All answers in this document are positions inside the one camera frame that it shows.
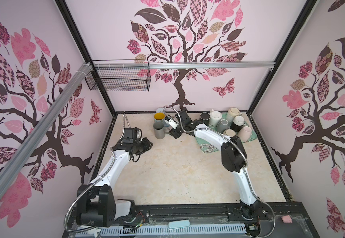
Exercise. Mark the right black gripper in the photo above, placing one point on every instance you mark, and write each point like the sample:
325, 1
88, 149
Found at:
174, 134

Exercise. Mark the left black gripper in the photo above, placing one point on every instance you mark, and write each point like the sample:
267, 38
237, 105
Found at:
147, 146

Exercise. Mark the dark grey mug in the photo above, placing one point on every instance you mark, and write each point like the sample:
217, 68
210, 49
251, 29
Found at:
160, 130

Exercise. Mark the green floral tray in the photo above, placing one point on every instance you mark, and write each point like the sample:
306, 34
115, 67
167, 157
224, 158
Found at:
210, 141

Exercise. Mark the peach orange mug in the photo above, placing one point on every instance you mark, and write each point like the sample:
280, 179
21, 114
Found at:
229, 132

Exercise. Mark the blue iridescent mug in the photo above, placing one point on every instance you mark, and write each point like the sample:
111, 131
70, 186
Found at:
160, 117

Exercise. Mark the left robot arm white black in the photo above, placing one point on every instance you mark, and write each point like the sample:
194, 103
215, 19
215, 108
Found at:
96, 205

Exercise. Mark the black mug white inside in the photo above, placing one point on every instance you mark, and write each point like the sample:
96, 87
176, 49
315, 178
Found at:
205, 118

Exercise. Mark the white teapot shaped mug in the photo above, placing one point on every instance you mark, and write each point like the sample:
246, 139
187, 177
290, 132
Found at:
215, 118

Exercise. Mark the light grey mug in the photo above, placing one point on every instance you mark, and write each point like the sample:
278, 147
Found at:
222, 125

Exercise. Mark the cream beige mug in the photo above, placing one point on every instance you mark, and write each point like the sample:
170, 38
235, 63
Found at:
232, 113

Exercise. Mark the black mug white base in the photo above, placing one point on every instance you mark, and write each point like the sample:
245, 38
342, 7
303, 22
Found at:
237, 124

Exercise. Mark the pale pink mug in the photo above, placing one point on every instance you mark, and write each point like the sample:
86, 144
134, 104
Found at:
245, 133

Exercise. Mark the white pink tape roll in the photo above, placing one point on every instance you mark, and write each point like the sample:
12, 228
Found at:
160, 110

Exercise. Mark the left metal flex conduit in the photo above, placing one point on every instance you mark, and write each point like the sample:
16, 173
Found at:
69, 222

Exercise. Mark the white plug adapter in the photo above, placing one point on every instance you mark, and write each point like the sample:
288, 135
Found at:
95, 231

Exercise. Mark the pink sponge piece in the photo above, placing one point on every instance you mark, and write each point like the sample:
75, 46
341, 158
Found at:
286, 219

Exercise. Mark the back aluminium rail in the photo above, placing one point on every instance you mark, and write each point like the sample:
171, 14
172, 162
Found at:
204, 65

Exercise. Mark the aluminium rail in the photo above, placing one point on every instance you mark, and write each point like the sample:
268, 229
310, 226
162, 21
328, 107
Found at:
14, 166
204, 65

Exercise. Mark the black wire basket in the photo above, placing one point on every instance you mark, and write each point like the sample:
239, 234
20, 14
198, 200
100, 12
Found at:
120, 75

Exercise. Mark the white slotted cable duct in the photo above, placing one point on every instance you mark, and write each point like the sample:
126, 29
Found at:
163, 230

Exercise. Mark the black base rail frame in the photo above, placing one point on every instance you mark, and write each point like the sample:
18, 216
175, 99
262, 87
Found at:
267, 223

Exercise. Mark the left aluminium rail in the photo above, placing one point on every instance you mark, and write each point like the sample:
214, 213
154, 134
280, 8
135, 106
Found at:
14, 166

